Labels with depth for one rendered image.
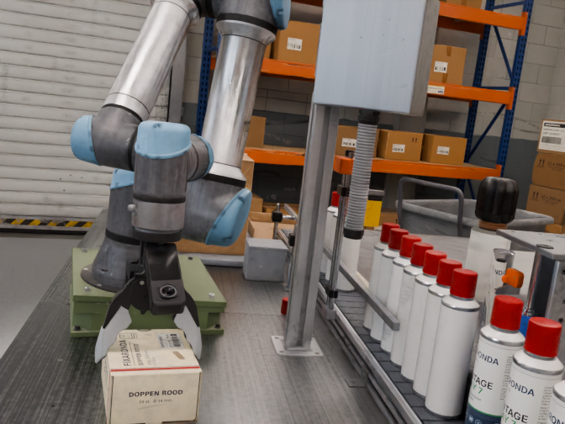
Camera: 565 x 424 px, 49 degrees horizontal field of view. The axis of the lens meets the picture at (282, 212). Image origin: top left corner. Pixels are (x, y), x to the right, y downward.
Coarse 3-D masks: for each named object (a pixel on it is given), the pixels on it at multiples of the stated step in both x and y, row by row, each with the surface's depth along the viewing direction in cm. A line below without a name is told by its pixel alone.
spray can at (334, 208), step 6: (336, 192) 150; (336, 198) 149; (336, 204) 149; (330, 210) 149; (336, 210) 149; (330, 216) 149; (330, 222) 149; (330, 228) 149; (324, 240) 151; (324, 258) 151; (324, 264) 151; (324, 270) 151
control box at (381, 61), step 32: (352, 0) 99; (384, 0) 96; (416, 0) 94; (352, 32) 99; (384, 32) 97; (416, 32) 95; (320, 64) 102; (352, 64) 100; (384, 64) 97; (416, 64) 95; (320, 96) 103; (352, 96) 100; (384, 96) 98; (416, 96) 98
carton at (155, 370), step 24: (120, 336) 94; (144, 336) 95; (168, 336) 96; (120, 360) 86; (144, 360) 87; (168, 360) 88; (192, 360) 89; (120, 384) 82; (144, 384) 83; (168, 384) 84; (192, 384) 85; (120, 408) 82; (144, 408) 83; (168, 408) 85; (192, 408) 86
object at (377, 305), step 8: (288, 208) 194; (296, 216) 181; (328, 248) 144; (328, 256) 140; (344, 264) 130; (344, 272) 127; (352, 280) 120; (360, 288) 115; (368, 296) 110; (376, 304) 106; (384, 312) 102; (384, 320) 101; (392, 320) 98; (392, 328) 98
